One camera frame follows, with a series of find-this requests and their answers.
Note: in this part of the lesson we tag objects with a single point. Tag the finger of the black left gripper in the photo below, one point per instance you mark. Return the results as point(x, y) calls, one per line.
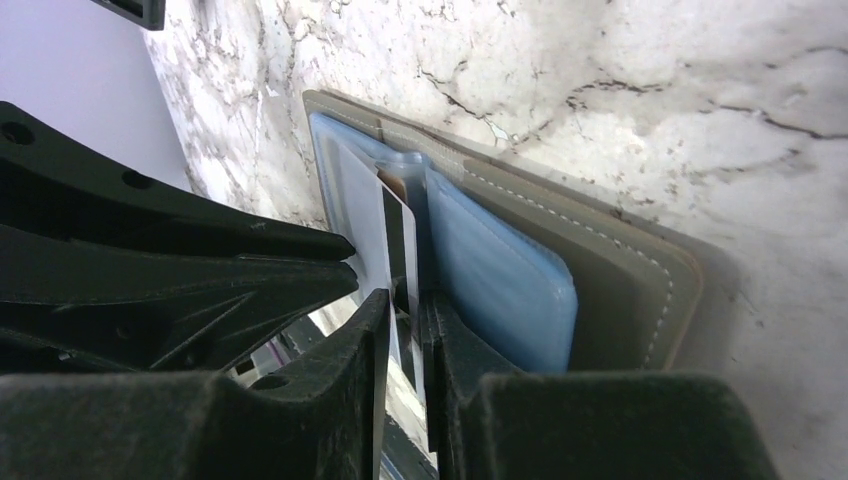
point(71, 307)
point(57, 188)

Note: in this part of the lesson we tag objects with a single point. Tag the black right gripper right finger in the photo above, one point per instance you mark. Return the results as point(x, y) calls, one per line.
point(486, 419)

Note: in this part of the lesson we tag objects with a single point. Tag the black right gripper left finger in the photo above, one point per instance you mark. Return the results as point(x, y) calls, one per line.
point(319, 417)

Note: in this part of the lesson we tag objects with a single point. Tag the grey card holder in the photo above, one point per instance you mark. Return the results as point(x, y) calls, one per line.
point(549, 282)

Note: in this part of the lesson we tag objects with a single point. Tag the silver card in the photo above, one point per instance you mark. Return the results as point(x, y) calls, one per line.
point(382, 230)

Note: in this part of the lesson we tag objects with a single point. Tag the black left bin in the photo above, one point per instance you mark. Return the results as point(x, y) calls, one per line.
point(148, 14)

